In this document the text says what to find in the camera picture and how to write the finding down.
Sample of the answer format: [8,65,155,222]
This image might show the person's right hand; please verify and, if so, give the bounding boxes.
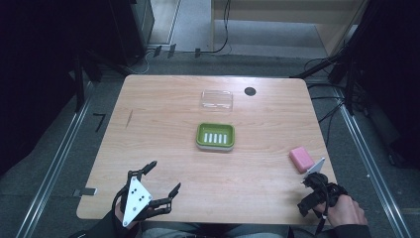
[313,193,368,228]

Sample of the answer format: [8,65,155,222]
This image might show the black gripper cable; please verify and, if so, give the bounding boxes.
[315,184,332,236]

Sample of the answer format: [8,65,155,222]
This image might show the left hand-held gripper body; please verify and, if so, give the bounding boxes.
[112,170,155,229]

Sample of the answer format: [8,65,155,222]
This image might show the person's left hand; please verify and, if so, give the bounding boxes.
[113,205,157,231]

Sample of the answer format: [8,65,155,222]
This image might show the white floor cable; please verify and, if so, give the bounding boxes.
[130,49,157,75]

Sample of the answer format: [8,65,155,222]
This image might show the clear plastic lid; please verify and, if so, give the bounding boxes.
[199,89,235,112]

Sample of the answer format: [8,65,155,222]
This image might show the black tripod stand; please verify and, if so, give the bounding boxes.
[290,39,361,117]

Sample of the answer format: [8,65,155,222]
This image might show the metal floor rail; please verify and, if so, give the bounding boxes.
[339,104,413,238]
[14,82,95,238]

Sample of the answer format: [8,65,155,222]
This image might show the black floor cables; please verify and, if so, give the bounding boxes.
[303,58,348,148]

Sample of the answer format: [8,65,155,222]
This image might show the pink soap bar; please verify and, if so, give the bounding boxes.
[288,146,316,175]

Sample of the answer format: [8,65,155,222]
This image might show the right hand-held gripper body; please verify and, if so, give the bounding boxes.
[302,157,350,206]

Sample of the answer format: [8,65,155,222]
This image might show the green soap dish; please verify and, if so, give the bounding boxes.
[195,122,236,153]

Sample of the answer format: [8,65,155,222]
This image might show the black hanging cable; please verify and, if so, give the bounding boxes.
[193,0,232,60]

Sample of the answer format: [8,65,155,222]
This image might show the light wooden furniture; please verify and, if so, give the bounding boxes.
[211,0,369,58]

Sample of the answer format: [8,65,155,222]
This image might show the dark cabinet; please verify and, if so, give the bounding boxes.
[108,0,156,67]

